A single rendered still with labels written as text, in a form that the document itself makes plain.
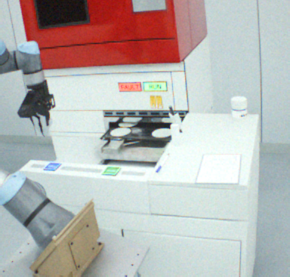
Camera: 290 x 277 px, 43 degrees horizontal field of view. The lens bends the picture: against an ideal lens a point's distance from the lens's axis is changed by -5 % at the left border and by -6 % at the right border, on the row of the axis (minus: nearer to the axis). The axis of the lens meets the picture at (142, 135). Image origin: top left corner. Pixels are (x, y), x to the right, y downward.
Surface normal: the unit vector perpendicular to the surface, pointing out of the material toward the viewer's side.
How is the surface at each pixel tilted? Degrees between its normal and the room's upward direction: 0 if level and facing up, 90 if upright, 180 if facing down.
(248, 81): 90
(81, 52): 90
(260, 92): 90
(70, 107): 90
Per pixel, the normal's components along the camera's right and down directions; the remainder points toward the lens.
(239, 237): -0.32, 0.42
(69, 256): 0.91, 0.07
